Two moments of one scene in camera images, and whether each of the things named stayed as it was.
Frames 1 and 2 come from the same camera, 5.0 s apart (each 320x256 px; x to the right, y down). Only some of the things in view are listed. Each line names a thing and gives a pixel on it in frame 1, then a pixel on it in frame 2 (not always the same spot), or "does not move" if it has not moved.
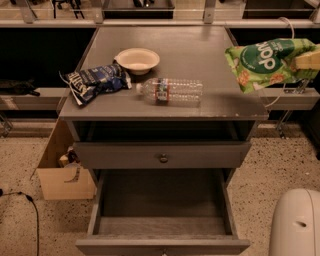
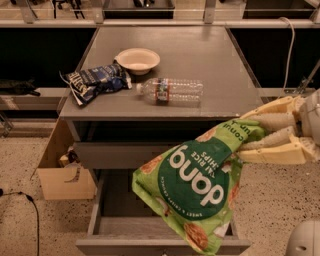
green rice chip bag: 268,62 -> 192,182
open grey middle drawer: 162,212 does not move
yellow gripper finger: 308,61 -> 279,114
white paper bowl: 138,60 does not move
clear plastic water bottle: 168,92 does not move
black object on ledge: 19,87 does not move
